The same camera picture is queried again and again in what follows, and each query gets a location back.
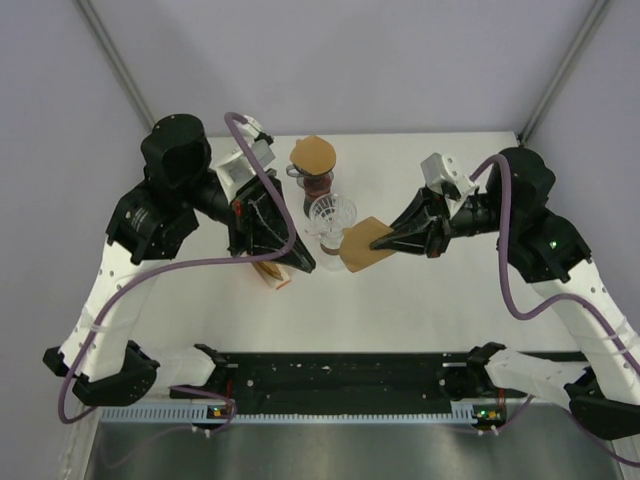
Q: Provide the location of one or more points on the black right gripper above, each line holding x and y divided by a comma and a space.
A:
432, 209

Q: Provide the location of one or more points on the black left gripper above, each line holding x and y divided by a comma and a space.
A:
256, 226

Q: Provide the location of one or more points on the brown paper coffee filter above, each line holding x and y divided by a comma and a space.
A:
313, 155

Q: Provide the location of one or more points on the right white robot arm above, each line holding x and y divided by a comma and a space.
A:
544, 264

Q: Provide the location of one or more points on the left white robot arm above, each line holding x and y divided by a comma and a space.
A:
100, 363

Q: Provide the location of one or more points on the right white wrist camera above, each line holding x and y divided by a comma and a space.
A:
443, 175

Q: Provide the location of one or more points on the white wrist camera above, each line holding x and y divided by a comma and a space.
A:
443, 175
234, 170

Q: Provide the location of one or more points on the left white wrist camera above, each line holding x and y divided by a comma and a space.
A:
234, 170

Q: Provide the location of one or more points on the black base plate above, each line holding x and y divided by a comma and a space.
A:
339, 382

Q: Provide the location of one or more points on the grey cable duct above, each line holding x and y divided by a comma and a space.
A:
210, 414

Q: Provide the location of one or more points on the aluminium frame rail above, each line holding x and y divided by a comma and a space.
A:
116, 63

